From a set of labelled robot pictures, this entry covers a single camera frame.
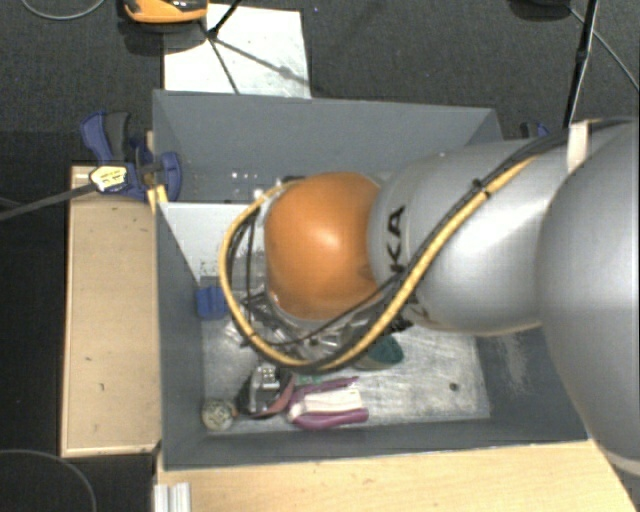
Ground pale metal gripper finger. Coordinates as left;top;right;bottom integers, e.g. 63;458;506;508
248;365;280;413

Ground black and brown object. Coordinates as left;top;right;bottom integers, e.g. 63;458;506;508
233;373;297;420

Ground white and pink packet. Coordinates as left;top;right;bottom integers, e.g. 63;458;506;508
298;389;364;414

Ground dark green rounded object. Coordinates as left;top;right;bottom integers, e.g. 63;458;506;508
367;333;405;370

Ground blue ridged block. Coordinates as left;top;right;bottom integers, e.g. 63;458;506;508
194;285;230;322

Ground pale wood flat board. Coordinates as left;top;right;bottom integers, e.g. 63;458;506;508
59;164;164;459

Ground grey metal bin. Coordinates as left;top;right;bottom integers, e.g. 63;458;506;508
149;88;590;472

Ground purple handled pliers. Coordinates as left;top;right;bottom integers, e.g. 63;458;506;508
286;375;371;432

